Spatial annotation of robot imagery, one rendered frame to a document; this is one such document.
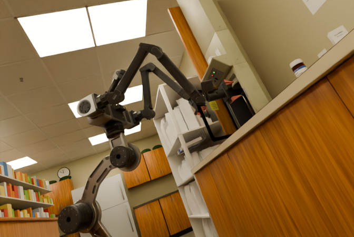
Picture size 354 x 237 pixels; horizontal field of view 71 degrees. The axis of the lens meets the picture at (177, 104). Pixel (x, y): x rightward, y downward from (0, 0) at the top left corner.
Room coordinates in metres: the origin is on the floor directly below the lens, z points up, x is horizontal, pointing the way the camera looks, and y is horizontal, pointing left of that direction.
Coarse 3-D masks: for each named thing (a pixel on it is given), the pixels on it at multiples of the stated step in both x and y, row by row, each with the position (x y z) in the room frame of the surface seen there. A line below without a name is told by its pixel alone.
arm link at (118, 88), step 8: (144, 48) 1.23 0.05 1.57; (160, 48) 1.26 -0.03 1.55; (136, 56) 1.27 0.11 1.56; (144, 56) 1.28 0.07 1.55; (136, 64) 1.29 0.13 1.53; (128, 72) 1.31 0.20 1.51; (136, 72) 1.34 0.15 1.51; (128, 80) 1.33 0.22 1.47; (120, 88) 1.34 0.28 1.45; (112, 96) 1.35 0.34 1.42; (120, 96) 1.36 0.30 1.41; (112, 104) 1.37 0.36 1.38
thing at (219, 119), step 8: (208, 104) 1.73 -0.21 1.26; (216, 104) 1.78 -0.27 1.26; (200, 112) 1.66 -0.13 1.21; (208, 112) 1.71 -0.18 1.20; (216, 112) 1.76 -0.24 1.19; (224, 112) 1.82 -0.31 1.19; (208, 120) 1.68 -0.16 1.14; (216, 120) 1.73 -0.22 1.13; (224, 120) 1.79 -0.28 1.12; (216, 128) 1.71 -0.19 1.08; (224, 128) 1.77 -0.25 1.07; (232, 128) 1.82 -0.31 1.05; (216, 136) 1.69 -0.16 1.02
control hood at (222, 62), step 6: (216, 60) 1.55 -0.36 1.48; (222, 60) 1.55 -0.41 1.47; (228, 60) 1.57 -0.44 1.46; (210, 66) 1.63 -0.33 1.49; (216, 66) 1.61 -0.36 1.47; (222, 66) 1.59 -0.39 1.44; (228, 66) 1.57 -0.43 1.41; (210, 72) 1.70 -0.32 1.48; (204, 78) 1.80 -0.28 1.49; (222, 78) 1.73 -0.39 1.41
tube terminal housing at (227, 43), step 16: (224, 32) 1.59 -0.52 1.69; (208, 48) 1.76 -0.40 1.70; (224, 48) 1.57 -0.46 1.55; (240, 48) 1.65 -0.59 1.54; (208, 64) 1.87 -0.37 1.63; (240, 64) 1.59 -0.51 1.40; (240, 80) 1.57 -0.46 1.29; (256, 80) 1.60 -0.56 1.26; (256, 96) 1.58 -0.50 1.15; (256, 112) 1.59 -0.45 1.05
